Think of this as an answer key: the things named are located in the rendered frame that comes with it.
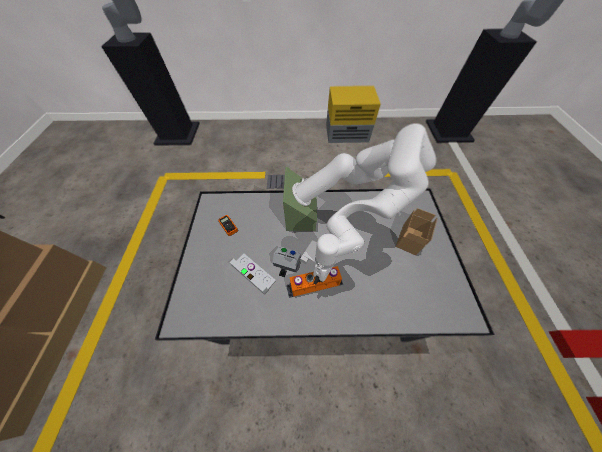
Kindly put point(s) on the orange test tube rack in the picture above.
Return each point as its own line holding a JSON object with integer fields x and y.
{"x": 306, "y": 287}

